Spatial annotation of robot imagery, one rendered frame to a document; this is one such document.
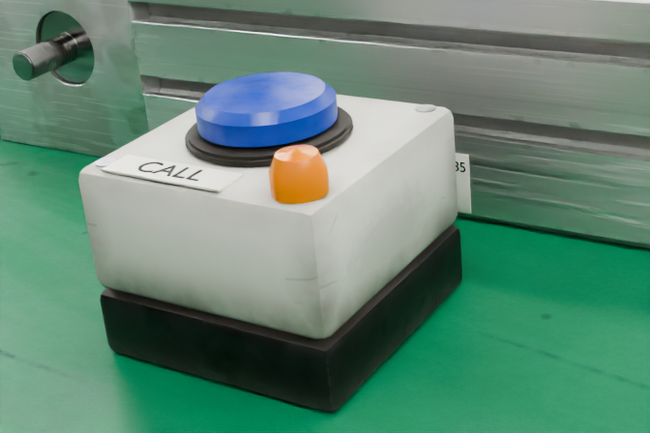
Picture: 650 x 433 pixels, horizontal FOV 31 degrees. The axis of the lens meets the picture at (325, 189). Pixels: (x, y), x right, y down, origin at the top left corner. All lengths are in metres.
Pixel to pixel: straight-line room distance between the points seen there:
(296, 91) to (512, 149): 0.09
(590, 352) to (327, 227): 0.09
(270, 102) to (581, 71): 0.10
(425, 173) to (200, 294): 0.07
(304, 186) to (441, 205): 0.07
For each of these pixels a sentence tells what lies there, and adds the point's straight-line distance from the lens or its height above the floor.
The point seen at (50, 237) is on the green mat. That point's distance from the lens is 0.44.
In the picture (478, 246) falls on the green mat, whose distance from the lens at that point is 0.39.
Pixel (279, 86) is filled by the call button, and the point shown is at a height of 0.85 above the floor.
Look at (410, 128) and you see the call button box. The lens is 0.33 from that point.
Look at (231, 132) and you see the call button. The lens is 0.32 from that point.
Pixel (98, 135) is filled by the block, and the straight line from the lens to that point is 0.50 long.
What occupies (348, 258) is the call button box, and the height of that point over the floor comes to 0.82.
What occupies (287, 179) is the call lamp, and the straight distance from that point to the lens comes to 0.29.
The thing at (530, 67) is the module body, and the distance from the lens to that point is 0.38.
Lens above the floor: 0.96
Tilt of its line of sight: 24 degrees down
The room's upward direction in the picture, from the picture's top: 6 degrees counter-clockwise
